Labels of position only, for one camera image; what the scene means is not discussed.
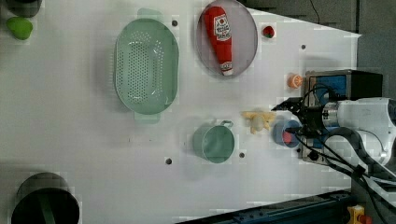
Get green perforated colander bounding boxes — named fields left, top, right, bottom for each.
left=114, top=8, right=179, bottom=124

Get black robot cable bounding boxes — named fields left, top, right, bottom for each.
left=293, top=83, right=390, bottom=224

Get black cylinder lower left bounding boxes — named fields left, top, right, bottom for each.
left=11, top=173, right=80, bottom=224

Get red ketchup bottle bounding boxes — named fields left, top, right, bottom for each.
left=204, top=7, right=233, bottom=76

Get orange slice toy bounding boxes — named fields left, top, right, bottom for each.
left=288, top=75, right=304, bottom=89

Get red strawberry toy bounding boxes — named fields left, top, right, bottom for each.
left=262, top=26, right=276, bottom=38

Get peeled banana toy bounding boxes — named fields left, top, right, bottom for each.
left=242, top=111, right=276, bottom=134

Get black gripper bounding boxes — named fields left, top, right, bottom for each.
left=272, top=97, right=324, bottom=135

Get red fruit in cup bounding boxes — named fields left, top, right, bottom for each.
left=282, top=132, right=292, bottom=144

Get black cylinder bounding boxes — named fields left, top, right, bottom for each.
left=11, top=173, right=80, bottom=224
left=5, top=0, right=43, bottom=18

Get green cup with handle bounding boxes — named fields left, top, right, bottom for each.
left=192, top=120, right=235, bottom=163

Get yellow red emergency button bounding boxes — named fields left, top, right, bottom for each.
left=347, top=205, right=373, bottom=224

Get blue metal frame rail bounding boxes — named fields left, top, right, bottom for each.
left=177, top=190, right=356, bottom=224

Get grey round plate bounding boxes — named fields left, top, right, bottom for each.
left=195, top=0, right=258, bottom=77

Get black cylinder upper left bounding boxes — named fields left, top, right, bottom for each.
left=5, top=0, right=43, bottom=18

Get blue cup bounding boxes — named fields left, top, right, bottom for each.
left=273, top=119, right=301, bottom=147

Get green pepper toy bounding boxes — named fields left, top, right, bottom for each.
left=6, top=17, right=33, bottom=40

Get silver black toaster oven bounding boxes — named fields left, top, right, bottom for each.
left=305, top=70, right=389, bottom=162

